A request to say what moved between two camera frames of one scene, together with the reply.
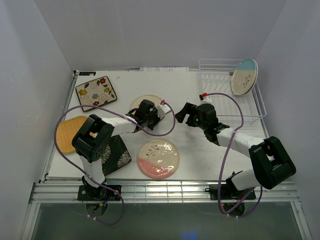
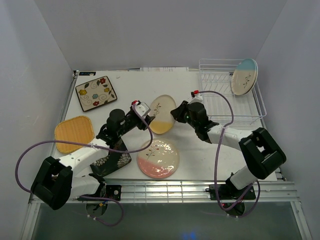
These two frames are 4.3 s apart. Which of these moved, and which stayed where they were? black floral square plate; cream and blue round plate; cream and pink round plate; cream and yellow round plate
Moved: cream and yellow round plate
Stayed: cream and pink round plate; cream and blue round plate; black floral square plate
